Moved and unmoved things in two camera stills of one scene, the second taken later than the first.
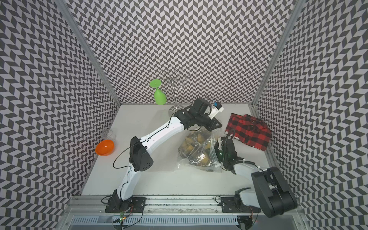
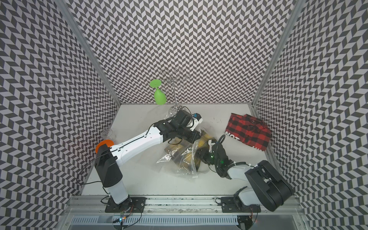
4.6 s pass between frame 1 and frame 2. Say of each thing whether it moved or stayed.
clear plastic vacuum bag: moved
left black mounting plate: stayed
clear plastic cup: stayed
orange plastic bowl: stayed
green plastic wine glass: stayed
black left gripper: moved
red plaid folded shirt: stayed
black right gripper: moved
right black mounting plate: stayed
